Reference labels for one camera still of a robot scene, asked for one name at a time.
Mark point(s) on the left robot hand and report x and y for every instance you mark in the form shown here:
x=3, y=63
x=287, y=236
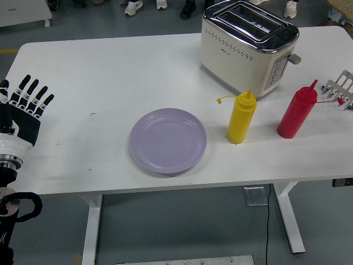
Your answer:
x=24, y=124

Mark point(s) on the purple round plate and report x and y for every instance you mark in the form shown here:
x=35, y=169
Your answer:
x=168, y=142

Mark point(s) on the cream and chrome toaster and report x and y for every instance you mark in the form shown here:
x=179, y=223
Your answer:
x=229, y=63

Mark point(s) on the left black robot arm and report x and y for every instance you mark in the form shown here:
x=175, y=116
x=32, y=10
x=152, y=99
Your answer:
x=7, y=229

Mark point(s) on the silver floor plate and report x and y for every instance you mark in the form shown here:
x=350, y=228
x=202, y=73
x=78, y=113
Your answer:
x=255, y=196

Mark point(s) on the white side table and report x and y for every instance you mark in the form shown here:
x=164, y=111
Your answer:
x=22, y=11

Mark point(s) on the dark shoe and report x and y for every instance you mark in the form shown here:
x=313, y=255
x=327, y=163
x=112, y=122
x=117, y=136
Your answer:
x=80, y=2
x=53, y=4

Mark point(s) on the white table leg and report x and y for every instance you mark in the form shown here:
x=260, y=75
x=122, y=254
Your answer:
x=91, y=234
x=289, y=220

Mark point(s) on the beige shoe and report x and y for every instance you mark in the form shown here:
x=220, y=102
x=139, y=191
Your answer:
x=98, y=2

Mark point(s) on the white sneaker with laces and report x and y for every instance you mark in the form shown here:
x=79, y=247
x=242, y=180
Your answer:
x=290, y=8
x=133, y=7

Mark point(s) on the white shoe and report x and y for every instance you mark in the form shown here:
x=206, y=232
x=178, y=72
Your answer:
x=259, y=2
x=161, y=4

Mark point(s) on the black shoe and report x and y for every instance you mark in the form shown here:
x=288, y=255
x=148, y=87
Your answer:
x=188, y=9

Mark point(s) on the yellow squeeze bottle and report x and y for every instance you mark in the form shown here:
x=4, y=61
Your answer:
x=241, y=121

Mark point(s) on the red squeeze bottle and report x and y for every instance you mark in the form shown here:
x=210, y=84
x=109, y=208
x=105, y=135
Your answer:
x=295, y=118

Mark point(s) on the black table control panel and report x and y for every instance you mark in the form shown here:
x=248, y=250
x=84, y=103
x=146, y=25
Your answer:
x=342, y=183

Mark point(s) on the metal toast rack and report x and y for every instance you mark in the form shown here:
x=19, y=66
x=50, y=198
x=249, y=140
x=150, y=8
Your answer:
x=346, y=95

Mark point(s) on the person's leg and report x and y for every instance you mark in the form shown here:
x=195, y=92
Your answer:
x=336, y=16

